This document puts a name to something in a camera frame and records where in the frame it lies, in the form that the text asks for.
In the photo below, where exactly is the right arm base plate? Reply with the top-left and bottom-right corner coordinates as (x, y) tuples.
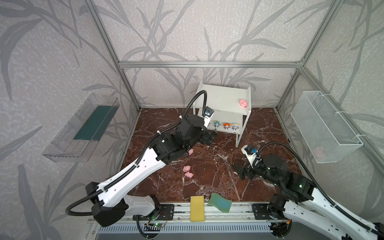
(252, 203), (285, 220)

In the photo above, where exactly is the clear plastic wall bin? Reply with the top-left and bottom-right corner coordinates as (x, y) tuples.
(43, 94), (120, 163)

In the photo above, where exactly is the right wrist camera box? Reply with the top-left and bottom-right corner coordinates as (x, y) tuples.
(241, 145), (261, 168)

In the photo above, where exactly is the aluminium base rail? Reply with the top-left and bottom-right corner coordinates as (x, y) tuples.
(86, 201), (334, 224)

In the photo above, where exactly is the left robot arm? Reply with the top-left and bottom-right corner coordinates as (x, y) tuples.
(65, 90), (218, 227)

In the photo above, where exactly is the green blue cat figurine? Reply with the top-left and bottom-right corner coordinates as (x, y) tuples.
(214, 121), (221, 129)

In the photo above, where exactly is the white two-tier metal shelf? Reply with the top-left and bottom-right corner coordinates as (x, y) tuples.
(197, 83), (252, 147)

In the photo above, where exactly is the white wire mesh basket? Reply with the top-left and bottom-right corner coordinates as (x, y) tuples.
(291, 91), (364, 164)

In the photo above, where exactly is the green sponge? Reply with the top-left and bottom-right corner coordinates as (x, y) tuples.
(208, 193), (232, 213)

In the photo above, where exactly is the yellow sponge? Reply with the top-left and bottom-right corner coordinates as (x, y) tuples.
(190, 196), (205, 222)

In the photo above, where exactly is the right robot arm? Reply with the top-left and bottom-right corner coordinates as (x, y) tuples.
(234, 145), (384, 240)

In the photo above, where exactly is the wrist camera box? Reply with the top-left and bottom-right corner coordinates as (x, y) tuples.
(202, 107), (215, 128)
(241, 145), (261, 168)

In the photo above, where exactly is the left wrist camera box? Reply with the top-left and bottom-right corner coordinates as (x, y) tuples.
(202, 107), (215, 128)

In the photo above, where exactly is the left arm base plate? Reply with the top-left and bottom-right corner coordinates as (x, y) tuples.
(133, 204), (175, 222)

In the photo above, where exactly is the orange crab blue cat figurine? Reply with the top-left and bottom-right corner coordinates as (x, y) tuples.
(223, 123), (231, 130)

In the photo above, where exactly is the white hooded blue cat figurine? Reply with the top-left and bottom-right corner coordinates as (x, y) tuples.
(232, 124), (240, 131)

